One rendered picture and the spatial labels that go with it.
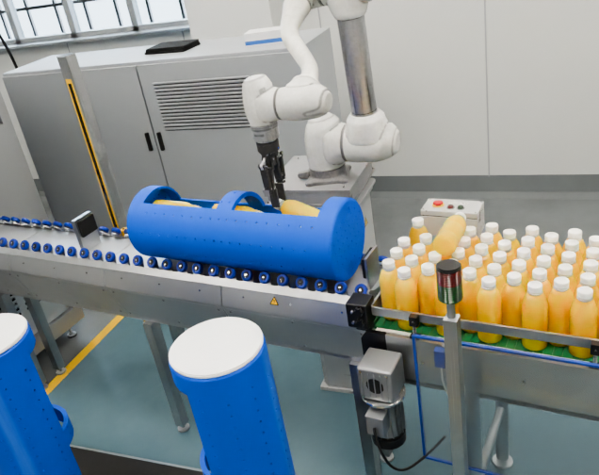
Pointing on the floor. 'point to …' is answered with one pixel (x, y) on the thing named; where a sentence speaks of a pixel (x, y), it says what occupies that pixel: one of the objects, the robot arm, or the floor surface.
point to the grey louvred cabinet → (158, 120)
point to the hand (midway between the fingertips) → (277, 195)
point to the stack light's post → (452, 333)
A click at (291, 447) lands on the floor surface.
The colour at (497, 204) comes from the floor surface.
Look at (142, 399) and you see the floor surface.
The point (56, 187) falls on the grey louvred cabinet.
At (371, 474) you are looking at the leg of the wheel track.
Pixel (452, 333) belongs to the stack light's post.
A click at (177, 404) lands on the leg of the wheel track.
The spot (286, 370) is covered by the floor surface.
